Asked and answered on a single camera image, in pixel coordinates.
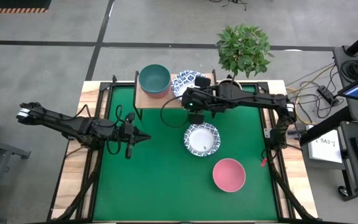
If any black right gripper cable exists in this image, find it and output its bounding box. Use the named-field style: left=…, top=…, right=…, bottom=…
left=160, top=94, right=193, bottom=129

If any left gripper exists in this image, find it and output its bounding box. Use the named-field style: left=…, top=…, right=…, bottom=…
left=121, top=111, right=152, bottom=160

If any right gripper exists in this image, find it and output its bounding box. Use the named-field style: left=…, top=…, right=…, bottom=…
left=181, top=75, right=219, bottom=125

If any blue patterned paper bowl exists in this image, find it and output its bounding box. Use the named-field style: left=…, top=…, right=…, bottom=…
left=183, top=122, right=221, bottom=157
left=170, top=70, right=208, bottom=101

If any black metal table frame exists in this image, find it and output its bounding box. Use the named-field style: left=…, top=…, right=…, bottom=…
left=47, top=74, right=319, bottom=224

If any wooden shelf black frame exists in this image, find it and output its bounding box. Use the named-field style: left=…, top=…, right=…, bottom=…
left=134, top=68, right=218, bottom=121

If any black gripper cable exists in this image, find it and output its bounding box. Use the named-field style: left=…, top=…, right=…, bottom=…
left=105, top=104, right=124, bottom=156
left=160, top=94, right=193, bottom=129

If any green leafy plant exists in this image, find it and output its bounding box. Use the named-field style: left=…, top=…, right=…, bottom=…
left=215, top=24, right=275, bottom=80

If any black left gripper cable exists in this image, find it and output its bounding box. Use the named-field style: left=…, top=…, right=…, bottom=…
left=105, top=104, right=124, bottom=156

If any green table mat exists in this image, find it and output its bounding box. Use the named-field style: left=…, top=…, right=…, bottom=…
left=92, top=85, right=279, bottom=222

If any yellow floor cable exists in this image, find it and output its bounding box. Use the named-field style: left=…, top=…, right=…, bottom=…
left=286, top=63, right=336, bottom=125

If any pink plastic bowl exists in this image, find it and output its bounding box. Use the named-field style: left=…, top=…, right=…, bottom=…
left=212, top=157, right=247, bottom=194

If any coiled black cable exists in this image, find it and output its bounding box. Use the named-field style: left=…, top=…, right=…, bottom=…
left=341, top=58, right=358, bottom=81

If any black power strip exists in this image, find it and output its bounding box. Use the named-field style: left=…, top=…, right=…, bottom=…
left=316, top=85, right=339, bottom=106

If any white paper label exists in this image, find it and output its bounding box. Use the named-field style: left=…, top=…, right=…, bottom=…
left=307, top=134, right=344, bottom=164

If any teal plastic bowl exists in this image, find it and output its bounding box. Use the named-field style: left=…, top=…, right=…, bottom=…
left=138, top=63, right=172, bottom=95

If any white round plant pot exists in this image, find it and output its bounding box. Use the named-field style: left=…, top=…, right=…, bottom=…
left=217, top=77, right=244, bottom=91

